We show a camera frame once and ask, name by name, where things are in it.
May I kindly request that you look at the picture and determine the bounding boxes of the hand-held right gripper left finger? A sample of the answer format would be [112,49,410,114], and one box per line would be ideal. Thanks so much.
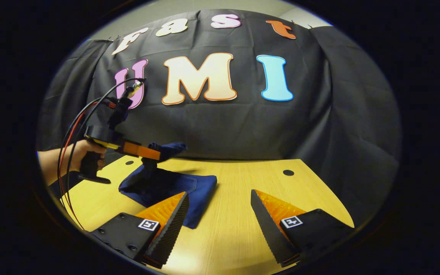
[89,191,190,270]

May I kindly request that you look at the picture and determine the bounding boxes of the red cable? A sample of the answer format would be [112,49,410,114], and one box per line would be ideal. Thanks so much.
[57,100,110,214]

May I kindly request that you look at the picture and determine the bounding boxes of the black backdrop cloth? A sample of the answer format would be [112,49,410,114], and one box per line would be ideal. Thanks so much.
[37,8,402,195]

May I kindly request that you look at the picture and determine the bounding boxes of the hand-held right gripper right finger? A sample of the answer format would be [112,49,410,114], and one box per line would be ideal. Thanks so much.
[251,189,356,268]

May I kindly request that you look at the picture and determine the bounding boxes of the blue denim jeans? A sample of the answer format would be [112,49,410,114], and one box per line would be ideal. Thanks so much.
[119,142,218,230]

